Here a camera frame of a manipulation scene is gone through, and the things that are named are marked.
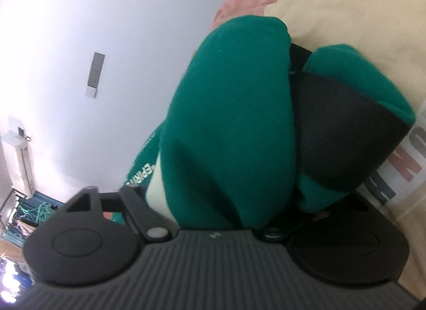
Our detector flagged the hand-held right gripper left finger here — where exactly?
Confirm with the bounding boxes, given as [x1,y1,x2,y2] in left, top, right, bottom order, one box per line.
[65,186,171,241]

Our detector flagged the green hooded sweatshirt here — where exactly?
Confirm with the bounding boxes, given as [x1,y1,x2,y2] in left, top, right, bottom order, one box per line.
[111,15,416,231]

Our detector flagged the white air conditioner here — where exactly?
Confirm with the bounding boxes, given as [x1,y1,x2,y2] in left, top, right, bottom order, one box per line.
[2,115,37,195]

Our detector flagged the pink grey cream bed sheet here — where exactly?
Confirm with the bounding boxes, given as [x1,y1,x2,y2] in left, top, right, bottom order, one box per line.
[211,0,426,297]

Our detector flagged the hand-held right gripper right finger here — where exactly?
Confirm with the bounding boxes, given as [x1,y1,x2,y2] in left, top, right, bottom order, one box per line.
[260,193,371,243]

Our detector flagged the green clothes hangers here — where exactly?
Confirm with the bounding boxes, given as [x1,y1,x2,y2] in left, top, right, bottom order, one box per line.
[17,202,60,224]

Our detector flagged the blue curtain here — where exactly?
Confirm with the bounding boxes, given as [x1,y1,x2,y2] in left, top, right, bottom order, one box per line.
[0,190,67,251]

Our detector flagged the white printed cloth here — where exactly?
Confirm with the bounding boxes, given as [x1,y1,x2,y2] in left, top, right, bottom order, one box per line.
[358,102,426,207]

